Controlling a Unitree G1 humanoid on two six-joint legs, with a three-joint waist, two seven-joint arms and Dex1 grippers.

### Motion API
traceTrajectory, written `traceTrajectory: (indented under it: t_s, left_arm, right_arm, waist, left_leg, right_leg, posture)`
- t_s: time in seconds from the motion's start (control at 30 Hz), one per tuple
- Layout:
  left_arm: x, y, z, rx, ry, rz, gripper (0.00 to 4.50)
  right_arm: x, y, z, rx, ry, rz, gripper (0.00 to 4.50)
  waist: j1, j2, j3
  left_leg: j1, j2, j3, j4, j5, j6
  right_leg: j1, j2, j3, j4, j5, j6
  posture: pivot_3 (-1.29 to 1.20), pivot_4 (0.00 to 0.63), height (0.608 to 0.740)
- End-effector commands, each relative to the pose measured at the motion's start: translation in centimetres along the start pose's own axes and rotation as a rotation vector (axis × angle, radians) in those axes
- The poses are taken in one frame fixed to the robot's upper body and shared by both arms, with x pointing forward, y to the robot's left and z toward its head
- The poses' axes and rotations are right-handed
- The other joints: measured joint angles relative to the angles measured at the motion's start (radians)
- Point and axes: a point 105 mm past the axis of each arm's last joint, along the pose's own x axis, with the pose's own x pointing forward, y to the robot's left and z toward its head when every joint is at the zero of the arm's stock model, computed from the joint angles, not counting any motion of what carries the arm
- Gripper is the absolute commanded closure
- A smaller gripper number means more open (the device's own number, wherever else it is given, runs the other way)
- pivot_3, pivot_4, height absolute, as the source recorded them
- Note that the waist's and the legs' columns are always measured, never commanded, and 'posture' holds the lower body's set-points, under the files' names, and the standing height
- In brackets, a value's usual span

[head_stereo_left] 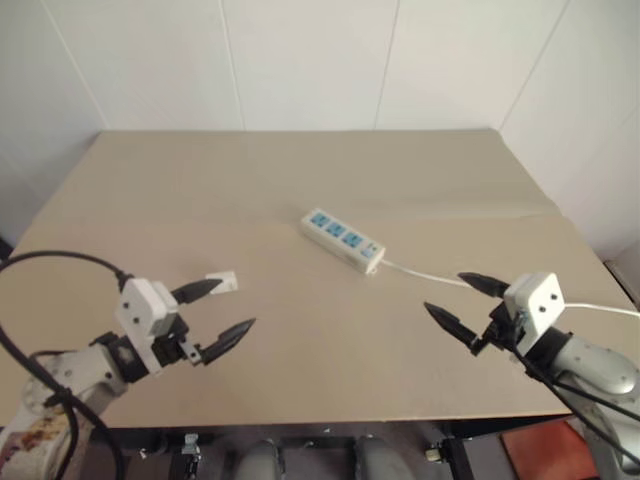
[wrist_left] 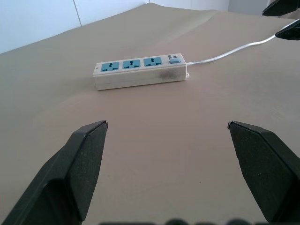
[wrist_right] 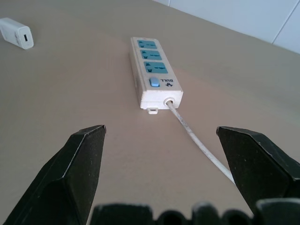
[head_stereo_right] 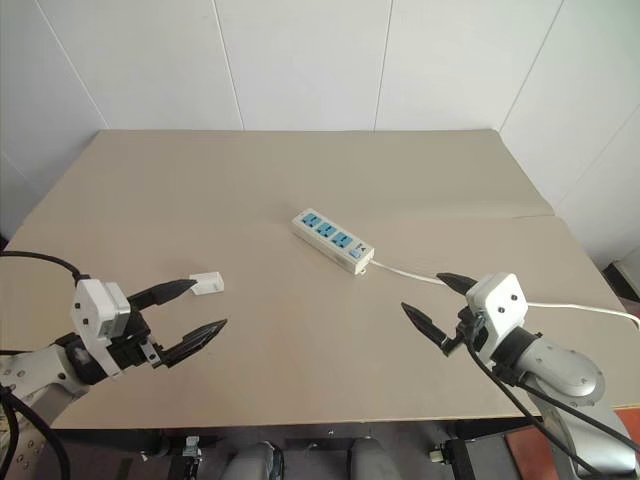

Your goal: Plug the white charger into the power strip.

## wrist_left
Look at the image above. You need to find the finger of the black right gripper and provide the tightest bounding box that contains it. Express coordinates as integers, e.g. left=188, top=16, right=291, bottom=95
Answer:
left=275, top=19, right=300, bottom=43
left=262, top=0, right=300, bottom=17

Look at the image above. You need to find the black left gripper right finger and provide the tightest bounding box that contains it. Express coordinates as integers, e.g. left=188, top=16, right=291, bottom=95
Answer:
left=227, top=120, right=300, bottom=225

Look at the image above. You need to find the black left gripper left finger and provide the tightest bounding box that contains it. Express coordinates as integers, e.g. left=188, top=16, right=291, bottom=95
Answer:
left=0, top=120, right=109, bottom=225

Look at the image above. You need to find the white three-socket power strip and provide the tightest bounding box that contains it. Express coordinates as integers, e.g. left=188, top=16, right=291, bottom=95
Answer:
left=92, top=52, right=191, bottom=91

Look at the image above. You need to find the white power strip cable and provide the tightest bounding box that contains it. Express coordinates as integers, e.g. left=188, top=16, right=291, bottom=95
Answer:
left=186, top=32, right=279, bottom=67

